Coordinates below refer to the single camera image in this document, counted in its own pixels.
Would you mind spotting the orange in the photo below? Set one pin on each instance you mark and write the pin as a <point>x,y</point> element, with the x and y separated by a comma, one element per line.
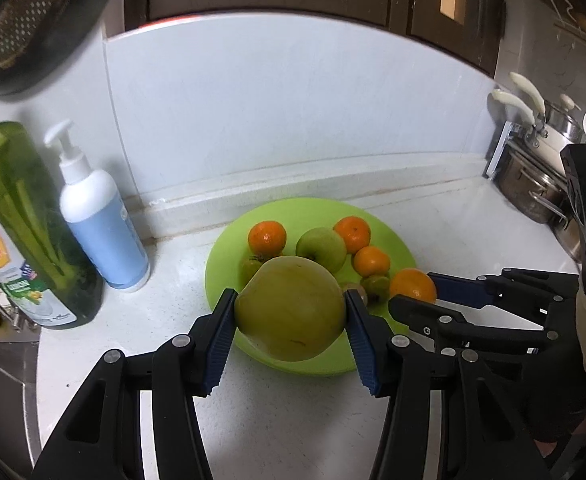
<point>267,237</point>
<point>352,232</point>
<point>410,285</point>
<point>371,261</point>

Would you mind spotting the dark perforated colander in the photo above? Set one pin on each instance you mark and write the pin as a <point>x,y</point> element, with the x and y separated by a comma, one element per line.
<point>33,20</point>

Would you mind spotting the white blue pump bottle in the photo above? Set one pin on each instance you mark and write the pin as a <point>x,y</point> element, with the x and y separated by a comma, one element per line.
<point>103,230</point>

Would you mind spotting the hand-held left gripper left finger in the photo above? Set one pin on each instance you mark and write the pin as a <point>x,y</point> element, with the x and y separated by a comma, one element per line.
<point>218,350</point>

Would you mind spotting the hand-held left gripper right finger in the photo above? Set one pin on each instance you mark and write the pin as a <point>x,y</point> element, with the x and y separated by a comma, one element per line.
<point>365,355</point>

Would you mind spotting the person's right hand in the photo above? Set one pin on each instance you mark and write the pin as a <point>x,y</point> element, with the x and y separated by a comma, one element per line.
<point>553,449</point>

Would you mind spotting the brown kiwi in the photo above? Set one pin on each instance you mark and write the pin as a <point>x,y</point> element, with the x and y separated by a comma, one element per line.
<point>357,293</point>

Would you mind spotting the yellow-green round fruit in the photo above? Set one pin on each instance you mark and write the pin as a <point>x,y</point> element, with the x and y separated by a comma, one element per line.
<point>290,310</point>

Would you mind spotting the green tomato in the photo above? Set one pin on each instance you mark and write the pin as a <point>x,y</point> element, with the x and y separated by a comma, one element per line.
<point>376,287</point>
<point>248,270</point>

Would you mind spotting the green plate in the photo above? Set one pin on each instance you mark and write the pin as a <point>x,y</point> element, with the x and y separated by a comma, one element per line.
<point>223,260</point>

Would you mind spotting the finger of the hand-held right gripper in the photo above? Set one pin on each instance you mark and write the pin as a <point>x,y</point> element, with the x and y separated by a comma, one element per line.
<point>458,290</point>
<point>413,312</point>

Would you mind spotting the small stainless steel pot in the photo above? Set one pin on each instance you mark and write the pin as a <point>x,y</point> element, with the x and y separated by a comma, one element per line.
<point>570,240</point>

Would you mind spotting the green dish soap bottle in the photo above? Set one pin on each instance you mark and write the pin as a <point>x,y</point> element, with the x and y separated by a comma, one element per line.
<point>28,220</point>

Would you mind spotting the green apple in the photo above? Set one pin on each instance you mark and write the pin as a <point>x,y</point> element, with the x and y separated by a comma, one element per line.
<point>321,247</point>

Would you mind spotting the large stainless steel pot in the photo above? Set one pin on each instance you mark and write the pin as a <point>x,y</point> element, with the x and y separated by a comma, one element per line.
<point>528,185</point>

